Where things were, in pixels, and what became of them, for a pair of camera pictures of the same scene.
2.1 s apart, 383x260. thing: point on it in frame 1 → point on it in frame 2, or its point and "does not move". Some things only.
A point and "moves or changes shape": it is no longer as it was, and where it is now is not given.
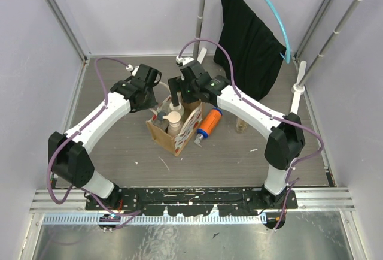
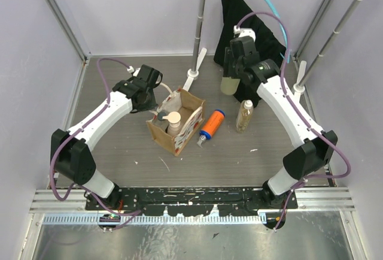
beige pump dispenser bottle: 174,127 does not move
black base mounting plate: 184,200 does not move
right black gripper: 176,85 → 228,71
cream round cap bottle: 179,108 moves or changes shape
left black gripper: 150,73 does not move
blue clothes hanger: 288,57 does not move
